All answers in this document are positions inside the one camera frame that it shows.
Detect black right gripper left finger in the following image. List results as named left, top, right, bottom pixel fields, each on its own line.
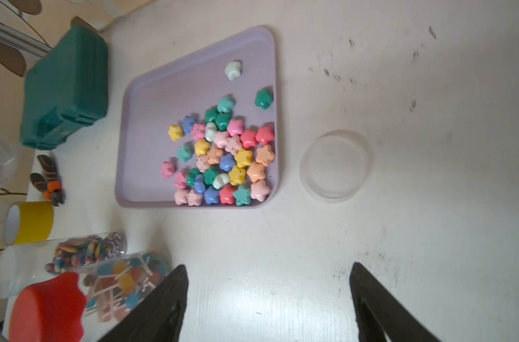
left=101, top=264, right=189, bottom=341

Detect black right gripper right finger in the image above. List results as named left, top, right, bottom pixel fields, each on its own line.
left=349, top=262, right=438, bottom=341

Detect red lid candy jar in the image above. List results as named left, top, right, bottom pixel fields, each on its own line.
left=8, top=249, right=170, bottom=341

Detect clear plastic jar lid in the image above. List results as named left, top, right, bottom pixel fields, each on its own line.
left=299, top=130, right=373, bottom=204

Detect small clear sprinkles jar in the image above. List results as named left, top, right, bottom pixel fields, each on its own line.
left=0, top=232, right=127, bottom=299

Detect pile of star candies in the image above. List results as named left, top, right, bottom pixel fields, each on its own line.
left=160, top=59, right=276, bottom=207

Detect yellow tape roll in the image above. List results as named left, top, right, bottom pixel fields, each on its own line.
left=4, top=202, right=54, bottom=246

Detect green plastic tool case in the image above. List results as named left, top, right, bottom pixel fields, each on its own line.
left=19, top=26, right=108, bottom=150

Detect lilac plastic tray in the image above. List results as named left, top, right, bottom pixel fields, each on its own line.
left=115, top=27, right=279, bottom=209

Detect orange handled pliers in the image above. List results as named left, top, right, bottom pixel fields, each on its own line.
left=30, top=155, right=66, bottom=207

